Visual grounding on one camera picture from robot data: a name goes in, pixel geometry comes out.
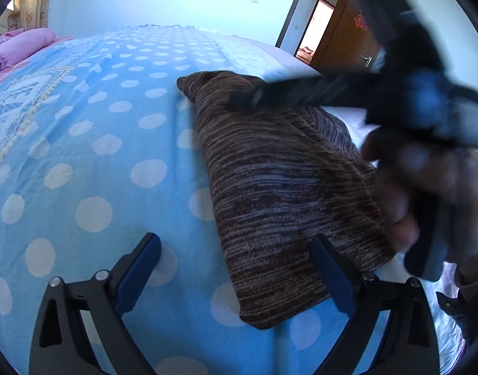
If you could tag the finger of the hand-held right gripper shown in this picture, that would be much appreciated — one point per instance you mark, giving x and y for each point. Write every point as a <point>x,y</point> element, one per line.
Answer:
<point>301,90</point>

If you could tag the floral beige curtain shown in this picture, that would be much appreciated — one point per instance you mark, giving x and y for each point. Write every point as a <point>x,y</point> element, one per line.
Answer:
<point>33,4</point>

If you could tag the brown knitted sweater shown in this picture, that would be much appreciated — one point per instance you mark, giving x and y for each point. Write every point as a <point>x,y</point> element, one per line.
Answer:
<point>270,203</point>

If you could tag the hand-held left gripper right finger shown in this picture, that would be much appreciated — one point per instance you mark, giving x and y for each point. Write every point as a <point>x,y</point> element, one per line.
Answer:
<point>333,277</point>

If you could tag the red door decoration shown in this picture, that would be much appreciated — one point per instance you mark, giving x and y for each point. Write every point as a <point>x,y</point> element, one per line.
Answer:
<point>360,20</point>

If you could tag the person's right hand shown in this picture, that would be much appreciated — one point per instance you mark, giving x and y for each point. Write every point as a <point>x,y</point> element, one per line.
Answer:
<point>395,187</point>

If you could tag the blue polka dot bed sheet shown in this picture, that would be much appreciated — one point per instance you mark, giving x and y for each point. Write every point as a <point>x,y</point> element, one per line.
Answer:
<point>106,164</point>

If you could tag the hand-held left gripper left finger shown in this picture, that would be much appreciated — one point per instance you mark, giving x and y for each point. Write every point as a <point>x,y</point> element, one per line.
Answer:
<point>139,273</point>

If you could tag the purple folded quilt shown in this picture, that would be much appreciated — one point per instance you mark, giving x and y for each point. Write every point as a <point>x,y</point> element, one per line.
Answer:
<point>20,47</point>

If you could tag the dark door frame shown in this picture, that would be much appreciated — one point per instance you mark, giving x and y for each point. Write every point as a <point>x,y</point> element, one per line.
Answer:
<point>291,15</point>

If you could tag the brown wooden door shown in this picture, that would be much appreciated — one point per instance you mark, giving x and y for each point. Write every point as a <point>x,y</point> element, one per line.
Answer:
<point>340,43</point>

